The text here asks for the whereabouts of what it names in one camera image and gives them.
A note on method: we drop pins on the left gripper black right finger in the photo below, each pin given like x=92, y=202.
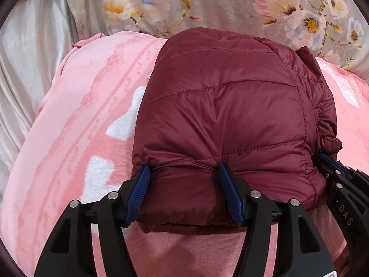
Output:
x=280, y=240

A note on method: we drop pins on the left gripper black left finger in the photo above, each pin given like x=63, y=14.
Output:
x=68, y=250

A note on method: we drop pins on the maroon puffer jacket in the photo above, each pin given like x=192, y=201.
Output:
x=221, y=97

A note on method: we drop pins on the pink printed blanket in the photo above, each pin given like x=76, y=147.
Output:
x=80, y=148

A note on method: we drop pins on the grey floral bedsheet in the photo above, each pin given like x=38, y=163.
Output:
x=335, y=30

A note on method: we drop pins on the white satin curtain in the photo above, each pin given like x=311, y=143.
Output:
x=35, y=37

